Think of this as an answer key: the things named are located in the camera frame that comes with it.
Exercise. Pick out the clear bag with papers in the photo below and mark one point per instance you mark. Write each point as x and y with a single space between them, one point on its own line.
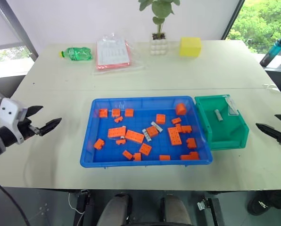
112 53

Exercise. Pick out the blue plastic tray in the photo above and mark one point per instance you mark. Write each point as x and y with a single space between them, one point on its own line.
135 122

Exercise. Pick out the crushed green plastic bottle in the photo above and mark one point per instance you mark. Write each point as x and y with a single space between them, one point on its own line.
80 53

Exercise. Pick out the blue water bottle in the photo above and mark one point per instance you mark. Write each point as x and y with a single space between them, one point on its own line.
273 51

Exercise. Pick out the L-shaped orange block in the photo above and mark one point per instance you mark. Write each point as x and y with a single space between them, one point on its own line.
191 156

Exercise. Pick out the small orange block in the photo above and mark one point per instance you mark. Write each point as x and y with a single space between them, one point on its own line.
164 157
118 119
152 132
145 149
127 155
137 157
191 143
99 144
120 142
160 119
186 129
176 120

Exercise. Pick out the green plastic bin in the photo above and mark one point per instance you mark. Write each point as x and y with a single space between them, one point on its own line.
225 134

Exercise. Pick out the black table leg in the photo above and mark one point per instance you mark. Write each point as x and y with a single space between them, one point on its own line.
212 210
82 202

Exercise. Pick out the green potted plant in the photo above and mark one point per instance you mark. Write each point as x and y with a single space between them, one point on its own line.
160 11

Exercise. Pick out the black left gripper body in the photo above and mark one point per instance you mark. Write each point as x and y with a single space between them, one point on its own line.
25 129

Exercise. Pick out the grey rounded shape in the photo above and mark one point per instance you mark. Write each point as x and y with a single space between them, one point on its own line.
176 210
115 209

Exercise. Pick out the rounded orange block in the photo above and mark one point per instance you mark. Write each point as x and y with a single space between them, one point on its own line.
181 109

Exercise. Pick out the yellow cube box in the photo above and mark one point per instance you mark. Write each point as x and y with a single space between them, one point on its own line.
190 47

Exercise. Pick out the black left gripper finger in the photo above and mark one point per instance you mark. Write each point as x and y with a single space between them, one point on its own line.
34 110
49 126

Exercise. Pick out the white bubble plant pot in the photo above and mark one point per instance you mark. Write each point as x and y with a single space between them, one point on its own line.
158 46

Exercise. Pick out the black shoe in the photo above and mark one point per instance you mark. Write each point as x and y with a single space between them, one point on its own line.
267 203

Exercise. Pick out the clear label holder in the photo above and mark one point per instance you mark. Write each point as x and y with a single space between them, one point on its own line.
232 107

